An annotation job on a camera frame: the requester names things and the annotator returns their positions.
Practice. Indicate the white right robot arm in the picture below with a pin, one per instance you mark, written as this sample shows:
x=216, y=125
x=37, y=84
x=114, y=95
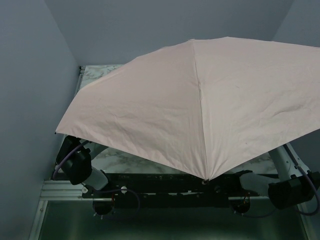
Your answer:
x=295, y=183

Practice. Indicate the pink folding umbrella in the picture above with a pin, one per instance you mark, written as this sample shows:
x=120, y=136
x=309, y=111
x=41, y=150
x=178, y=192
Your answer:
x=203, y=106

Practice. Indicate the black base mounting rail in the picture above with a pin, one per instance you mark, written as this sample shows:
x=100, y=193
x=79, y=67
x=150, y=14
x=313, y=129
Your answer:
x=155, y=190

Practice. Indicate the aluminium frame rail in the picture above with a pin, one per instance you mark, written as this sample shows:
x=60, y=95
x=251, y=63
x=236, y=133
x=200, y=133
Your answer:
x=51, y=191

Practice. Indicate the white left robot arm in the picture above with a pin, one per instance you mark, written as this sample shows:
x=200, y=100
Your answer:
x=75, y=160

